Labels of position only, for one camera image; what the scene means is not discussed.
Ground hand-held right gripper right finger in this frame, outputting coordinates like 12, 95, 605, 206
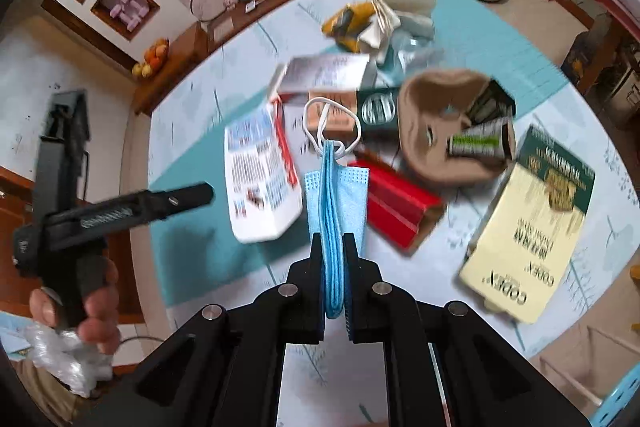
343, 233, 589, 427

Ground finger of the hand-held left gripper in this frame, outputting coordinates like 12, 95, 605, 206
144, 182, 216, 221

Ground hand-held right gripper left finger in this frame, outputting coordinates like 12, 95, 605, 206
96, 233, 327, 427

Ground blue face mask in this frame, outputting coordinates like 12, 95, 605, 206
303, 102, 372, 321

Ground person's left hand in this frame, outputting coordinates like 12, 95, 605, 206
28, 259, 121, 356

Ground white cloth-covered table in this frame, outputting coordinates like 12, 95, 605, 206
147, 0, 640, 427

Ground white red printed packet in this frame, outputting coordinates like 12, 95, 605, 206
223, 102, 304, 244

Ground white plastic bag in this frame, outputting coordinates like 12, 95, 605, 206
15, 323, 114, 399

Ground oranges on sideboard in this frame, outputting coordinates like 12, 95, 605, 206
130, 37, 170, 79

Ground wooden sideboard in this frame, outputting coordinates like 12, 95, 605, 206
132, 0, 474, 116

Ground tan cardboard box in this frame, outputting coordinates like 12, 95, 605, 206
307, 89, 359, 144

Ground brown pulp cup carrier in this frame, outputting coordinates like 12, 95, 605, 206
397, 69, 517, 186

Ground cream and green box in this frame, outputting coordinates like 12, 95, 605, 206
458, 124, 596, 324

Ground dark green box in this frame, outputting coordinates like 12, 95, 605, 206
355, 87, 401, 134

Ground white carton box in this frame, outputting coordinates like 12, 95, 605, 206
269, 54, 374, 101

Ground row of purple boxes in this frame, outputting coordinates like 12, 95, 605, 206
109, 0, 149, 28

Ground yellow packet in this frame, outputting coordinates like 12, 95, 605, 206
320, 2, 376, 51

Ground black striped packet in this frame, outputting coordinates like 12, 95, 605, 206
467, 79, 516, 128

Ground clear plastic wrapper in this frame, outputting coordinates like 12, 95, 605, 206
375, 14, 444, 78

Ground blue plastic stool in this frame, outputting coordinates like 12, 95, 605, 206
589, 371, 640, 427

